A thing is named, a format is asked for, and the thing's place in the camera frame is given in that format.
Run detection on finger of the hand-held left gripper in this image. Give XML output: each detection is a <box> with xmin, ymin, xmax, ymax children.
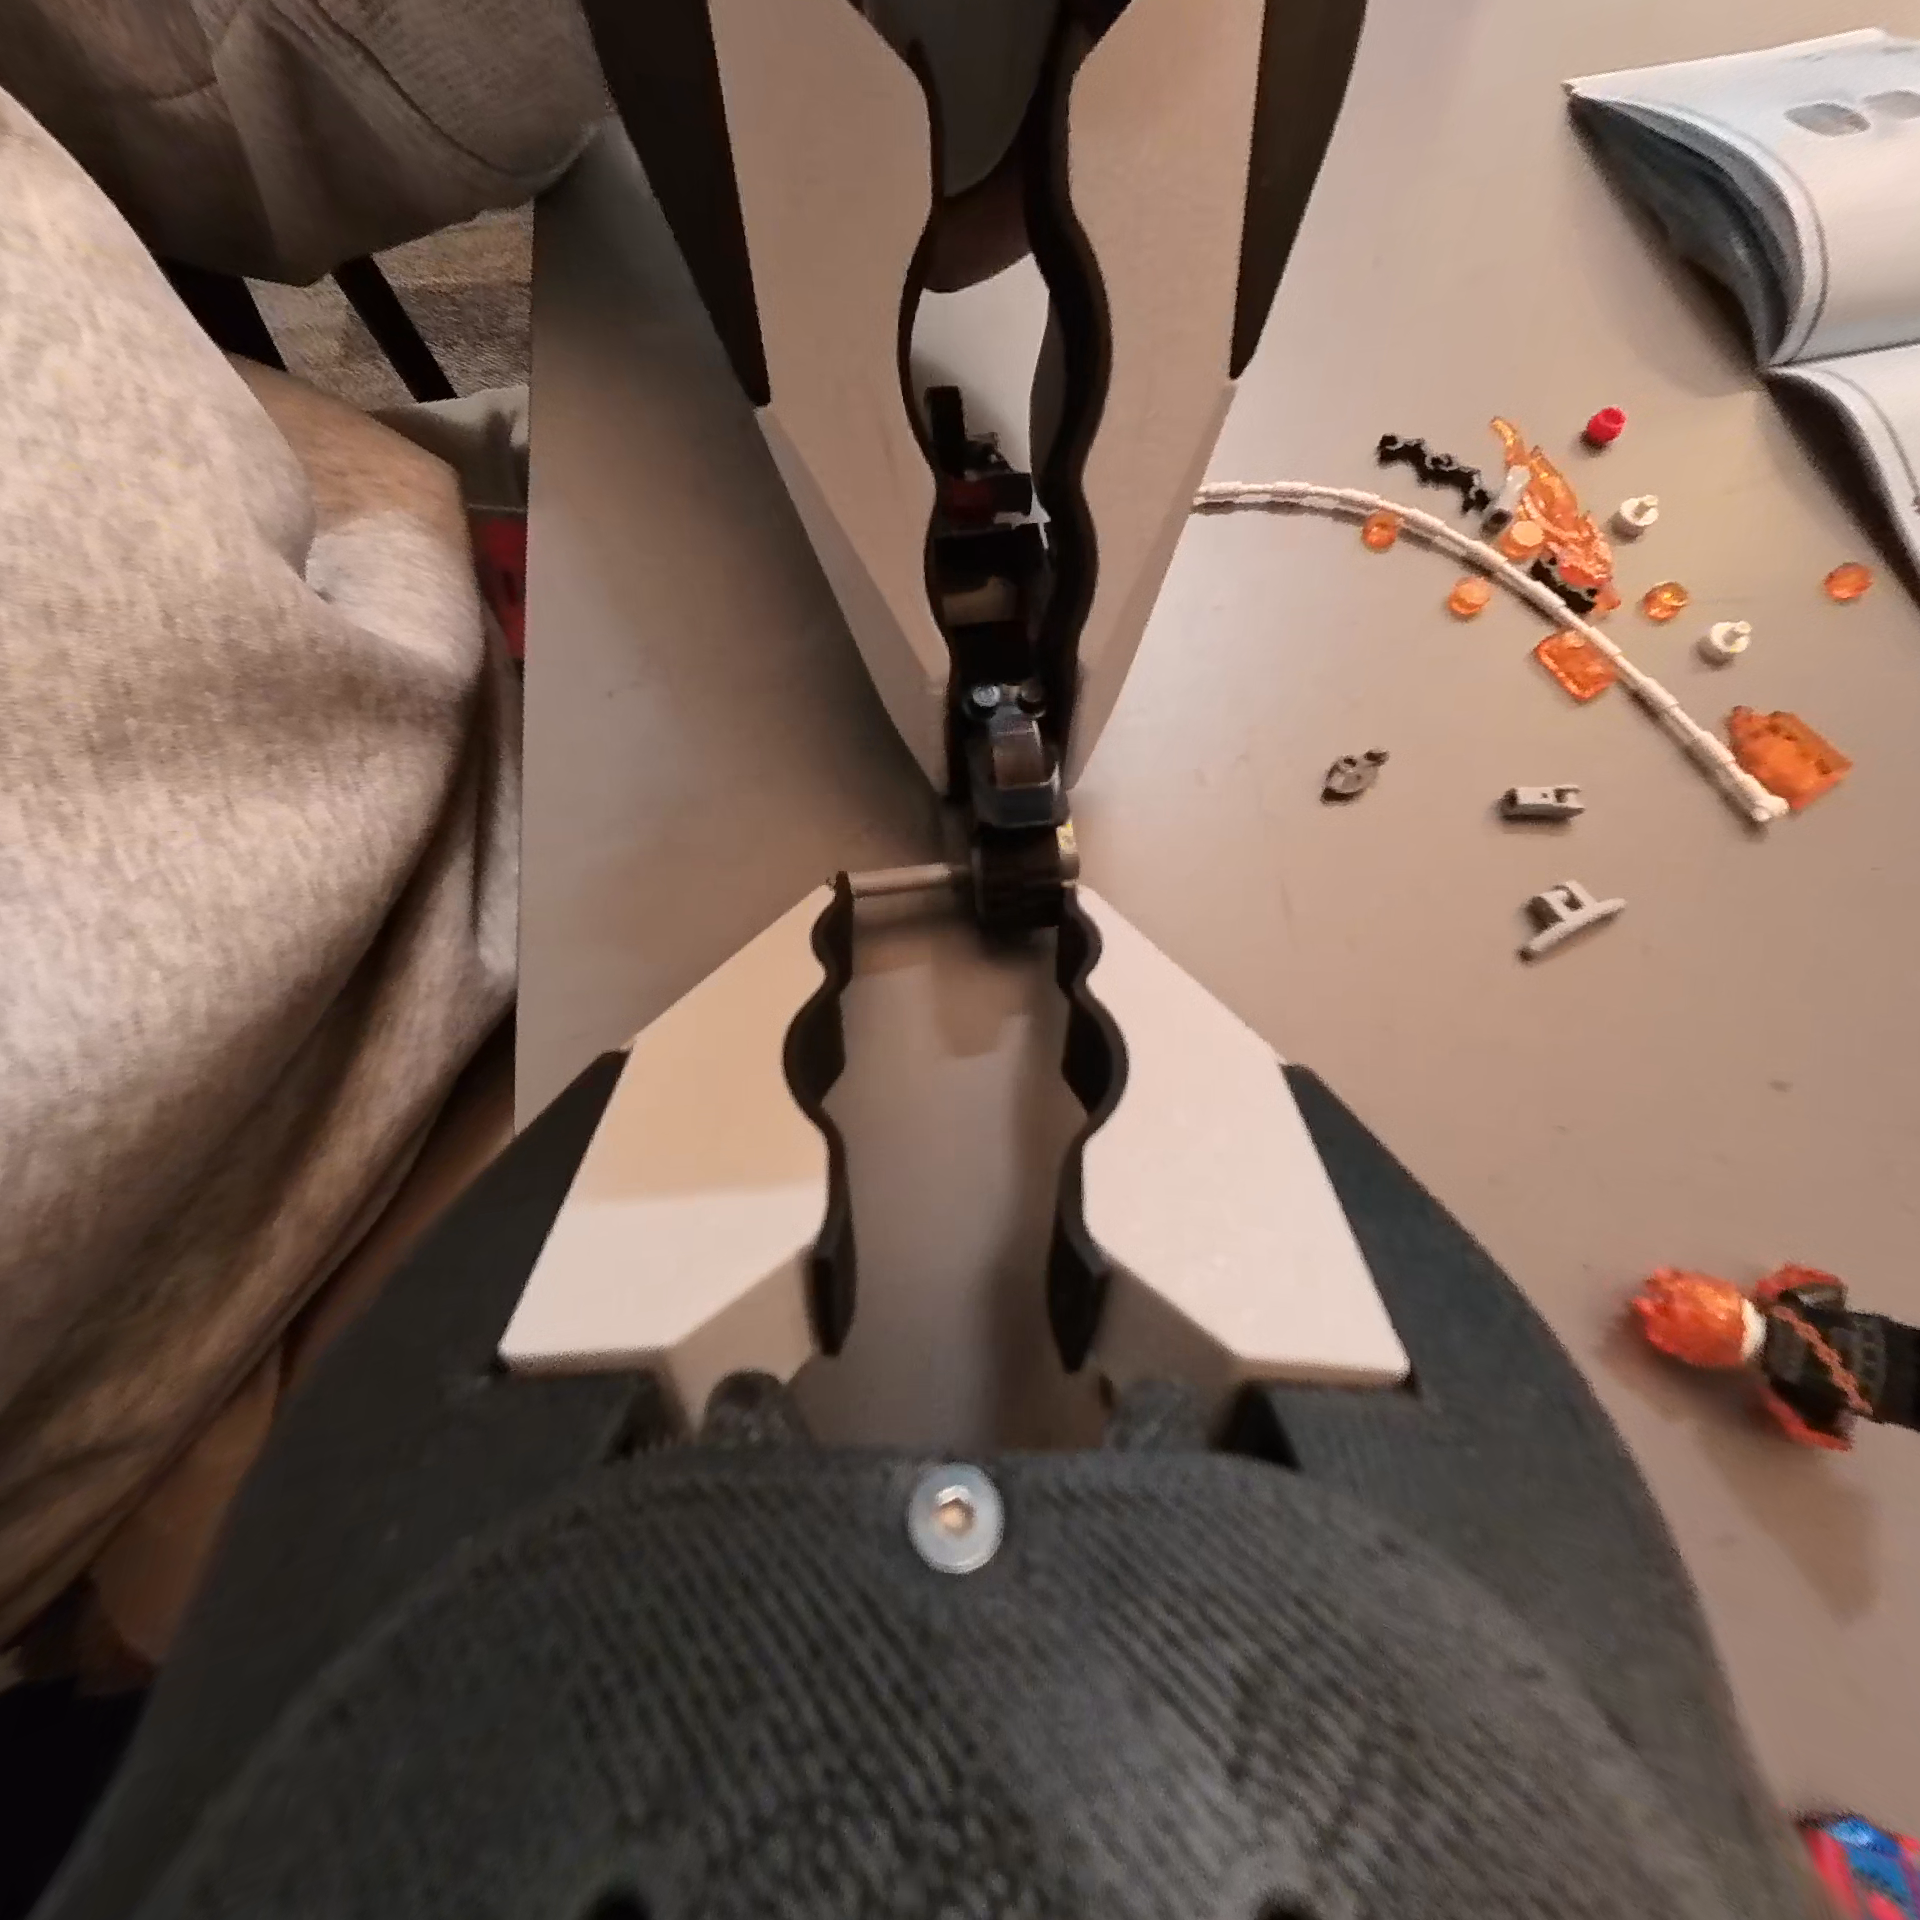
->
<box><xmin>710</xmin><ymin>0</ymin><xmax>965</xmax><ymax>799</ymax></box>
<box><xmin>1031</xmin><ymin>0</ymin><xmax>1264</xmax><ymax>787</ymax></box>

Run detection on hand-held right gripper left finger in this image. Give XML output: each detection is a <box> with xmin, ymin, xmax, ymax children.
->
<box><xmin>496</xmin><ymin>876</ymin><xmax>855</xmax><ymax>1393</ymax></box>

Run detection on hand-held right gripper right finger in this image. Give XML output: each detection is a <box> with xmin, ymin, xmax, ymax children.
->
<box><xmin>1045</xmin><ymin>895</ymin><xmax>1413</xmax><ymax>1389</ymax></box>

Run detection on black lego tire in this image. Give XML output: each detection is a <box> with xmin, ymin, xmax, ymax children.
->
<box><xmin>971</xmin><ymin>838</ymin><xmax>1078</xmax><ymax>941</ymax></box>

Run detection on black lego motorcycle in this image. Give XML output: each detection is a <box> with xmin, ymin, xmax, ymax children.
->
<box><xmin>917</xmin><ymin>387</ymin><xmax>1084</xmax><ymax>876</ymax></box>

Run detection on instruction booklet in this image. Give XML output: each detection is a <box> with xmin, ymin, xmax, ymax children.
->
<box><xmin>1566</xmin><ymin>29</ymin><xmax>1920</xmax><ymax>557</ymax></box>

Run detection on person's left forearm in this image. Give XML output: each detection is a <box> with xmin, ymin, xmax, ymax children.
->
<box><xmin>0</xmin><ymin>0</ymin><xmax>607</xmax><ymax>289</ymax></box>

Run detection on grey lego wing piece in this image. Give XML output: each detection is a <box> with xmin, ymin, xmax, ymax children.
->
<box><xmin>1518</xmin><ymin>882</ymin><xmax>1627</xmax><ymax>963</ymax></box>

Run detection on orange lego flame piece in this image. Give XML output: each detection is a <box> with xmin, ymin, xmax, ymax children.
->
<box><xmin>1490</xmin><ymin>417</ymin><xmax>1623</xmax><ymax>617</ymax></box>

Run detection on orange lego wedge plates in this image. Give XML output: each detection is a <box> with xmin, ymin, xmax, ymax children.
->
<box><xmin>1724</xmin><ymin>706</ymin><xmax>1852</xmax><ymax>812</ymax></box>

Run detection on person's left hand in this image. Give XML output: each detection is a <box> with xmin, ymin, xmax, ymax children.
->
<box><xmin>914</xmin><ymin>162</ymin><xmax>1062</xmax><ymax>298</ymax></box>

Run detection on orange flame minifigure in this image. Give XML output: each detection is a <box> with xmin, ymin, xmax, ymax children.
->
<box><xmin>1630</xmin><ymin>1264</ymin><xmax>1920</xmax><ymax>1448</ymax></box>

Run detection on person's grey sweater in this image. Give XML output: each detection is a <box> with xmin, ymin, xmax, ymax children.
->
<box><xmin>0</xmin><ymin>89</ymin><xmax>527</xmax><ymax>1697</ymax></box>

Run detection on red blue minifigure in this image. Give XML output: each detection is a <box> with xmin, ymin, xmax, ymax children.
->
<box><xmin>1800</xmin><ymin>1811</ymin><xmax>1920</xmax><ymax>1920</ymax></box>

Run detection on white lego chain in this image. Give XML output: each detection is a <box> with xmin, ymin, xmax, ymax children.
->
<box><xmin>1195</xmin><ymin>477</ymin><xmax>1789</xmax><ymax>825</ymax></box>

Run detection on black lego chain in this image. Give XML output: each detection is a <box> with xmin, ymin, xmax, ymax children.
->
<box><xmin>1379</xmin><ymin>432</ymin><xmax>1496</xmax><ymax>513</ymax></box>

